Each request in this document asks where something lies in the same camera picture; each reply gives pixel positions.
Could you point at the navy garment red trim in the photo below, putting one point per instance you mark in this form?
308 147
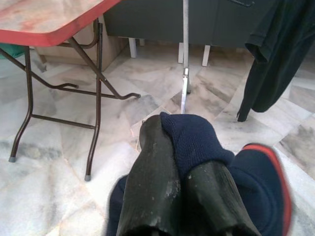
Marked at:
194 137

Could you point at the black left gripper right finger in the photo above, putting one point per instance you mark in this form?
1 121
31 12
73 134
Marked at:
214 201

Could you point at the silver metal clothes rack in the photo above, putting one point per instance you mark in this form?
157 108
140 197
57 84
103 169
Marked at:
186 37

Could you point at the green bag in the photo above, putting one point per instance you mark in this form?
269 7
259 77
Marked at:
9 50

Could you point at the red-edged marble folding table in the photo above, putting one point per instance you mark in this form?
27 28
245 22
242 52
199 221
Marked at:
37 22

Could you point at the black TV cabinet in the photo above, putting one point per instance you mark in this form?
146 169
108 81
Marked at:
152 19

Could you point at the black hanging shirt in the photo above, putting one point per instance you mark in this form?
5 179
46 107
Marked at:
275 61

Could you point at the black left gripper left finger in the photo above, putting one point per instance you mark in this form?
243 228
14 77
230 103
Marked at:
152 184

